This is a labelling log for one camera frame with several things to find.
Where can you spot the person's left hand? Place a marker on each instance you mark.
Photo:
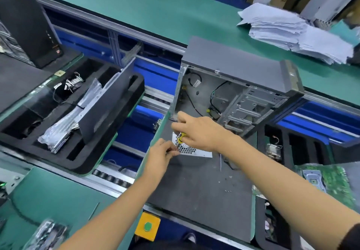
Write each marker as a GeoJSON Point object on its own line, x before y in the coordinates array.
{"type": "Point", "coordinates": [157, 159]}

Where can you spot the person's right hand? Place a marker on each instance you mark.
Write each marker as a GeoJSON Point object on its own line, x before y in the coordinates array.
{"type": "Point", "coordinates": [202, 133]}

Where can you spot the person's left fingers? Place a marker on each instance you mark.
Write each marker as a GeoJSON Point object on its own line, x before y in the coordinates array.
{"type": "Point", "coordinates": [170, 149]}

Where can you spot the person's right fingers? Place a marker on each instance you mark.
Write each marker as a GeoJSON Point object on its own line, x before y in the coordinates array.
{"type": "Point", "coordinates": [180, 126]}

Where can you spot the person's left forearm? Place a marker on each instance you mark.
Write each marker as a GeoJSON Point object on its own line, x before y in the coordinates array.
{"type": "Point", "coordinates": [112, 216]}

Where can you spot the person's right forearm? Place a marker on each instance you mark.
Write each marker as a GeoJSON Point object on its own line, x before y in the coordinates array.
{"type": "Point", "coordinates": [281, 188]}

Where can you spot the silver perforated power supply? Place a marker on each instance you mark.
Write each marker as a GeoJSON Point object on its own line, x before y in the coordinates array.
{"type": "Point", "coordinates": [194, 151]}

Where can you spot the dark grey work pallet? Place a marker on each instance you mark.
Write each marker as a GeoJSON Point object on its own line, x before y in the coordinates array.
{"type": "Point", "coordinates": [19, 81]}
{"type": "Point", "coordinates": [202, 190]}

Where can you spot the black foam tray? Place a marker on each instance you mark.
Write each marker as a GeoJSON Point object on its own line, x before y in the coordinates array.
{"type": "Point", "coordinates": [298, 148]}
{"type": "Point", "coordinates": [121, 123]}

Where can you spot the grey case side panel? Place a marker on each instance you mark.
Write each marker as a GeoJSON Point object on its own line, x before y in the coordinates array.
{"type": "Point", "coordinates": [107, 109]}

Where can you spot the yellow button box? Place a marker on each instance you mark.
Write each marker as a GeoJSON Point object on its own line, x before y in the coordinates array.
{"type": "Point", "coordinates": [147, 226]}

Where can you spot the grey open computer case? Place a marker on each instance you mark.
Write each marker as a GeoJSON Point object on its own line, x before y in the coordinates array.
{"type": "Point", "coordinates": [239, 67]}

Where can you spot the small metal cooler fan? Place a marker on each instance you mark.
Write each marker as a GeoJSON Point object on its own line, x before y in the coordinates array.
{"type": "Point", "coordinates": [273, 152]}

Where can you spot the silver antistatic bag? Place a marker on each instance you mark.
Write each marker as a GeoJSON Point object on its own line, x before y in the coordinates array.
{"type": "Point", "coordinates": [62, 130]}
{"type": "Point", "coordinates": [46, 235]}

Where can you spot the pile of white papers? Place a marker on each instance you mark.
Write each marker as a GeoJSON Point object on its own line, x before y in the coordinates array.
{"type": "Point", "coordinates": [287, 30]}

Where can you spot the green motherboard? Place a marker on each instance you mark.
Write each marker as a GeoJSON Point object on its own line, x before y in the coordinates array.
{"type": "Point", "coordinates": [334, 182]}

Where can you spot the black computer tower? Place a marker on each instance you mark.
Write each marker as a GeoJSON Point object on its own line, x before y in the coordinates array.
{"type": "Point", "coordinates": [25, 19]}

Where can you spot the black sleeve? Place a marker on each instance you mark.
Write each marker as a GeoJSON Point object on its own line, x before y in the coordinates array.
{"type": "Point", "coordinates": [351, 237]}

